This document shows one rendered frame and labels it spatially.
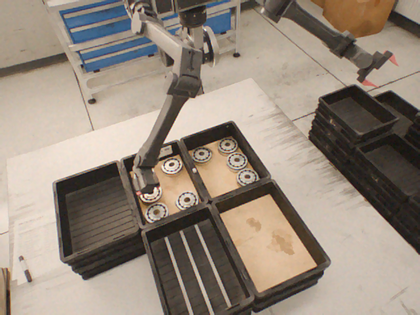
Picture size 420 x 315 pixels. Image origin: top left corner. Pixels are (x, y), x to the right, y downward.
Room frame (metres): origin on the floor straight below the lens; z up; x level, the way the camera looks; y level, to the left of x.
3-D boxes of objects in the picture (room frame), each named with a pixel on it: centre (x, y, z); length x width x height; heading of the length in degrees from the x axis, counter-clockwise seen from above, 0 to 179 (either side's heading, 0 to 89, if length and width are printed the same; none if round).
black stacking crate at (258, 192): (0.51, -0.20, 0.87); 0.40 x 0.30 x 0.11; 18
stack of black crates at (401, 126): (1.59, -1.39, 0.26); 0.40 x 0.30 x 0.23; 20
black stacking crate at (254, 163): (0.89, -0.08, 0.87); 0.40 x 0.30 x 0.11; 18
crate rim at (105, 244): (0.71, 0.49, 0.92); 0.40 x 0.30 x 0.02; 18
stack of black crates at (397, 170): (1.08, -1.15, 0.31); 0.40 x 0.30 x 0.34; 20
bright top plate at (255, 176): (0.81, -0.18, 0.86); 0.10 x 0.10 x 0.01
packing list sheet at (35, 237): (0.68, 0.81, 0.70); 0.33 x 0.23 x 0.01; 20
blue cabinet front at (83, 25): (2.67, 0.70, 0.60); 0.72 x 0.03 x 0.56; 110
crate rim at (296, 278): (0.51, -0.20, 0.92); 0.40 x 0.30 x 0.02; 18
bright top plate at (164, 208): (0.67, 0.24, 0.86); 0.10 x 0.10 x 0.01
